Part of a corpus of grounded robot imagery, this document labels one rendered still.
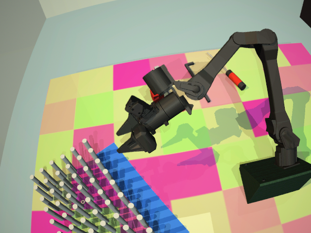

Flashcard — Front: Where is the red-handled screwdriver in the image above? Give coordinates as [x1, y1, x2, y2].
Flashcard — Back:
[207, 52, 246, 90]

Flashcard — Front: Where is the red cube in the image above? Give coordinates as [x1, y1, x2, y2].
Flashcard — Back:
[150, 90, 164, 103]

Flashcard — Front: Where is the blue flat strip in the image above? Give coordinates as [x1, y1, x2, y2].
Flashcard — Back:
[97, 143, 190, 233]

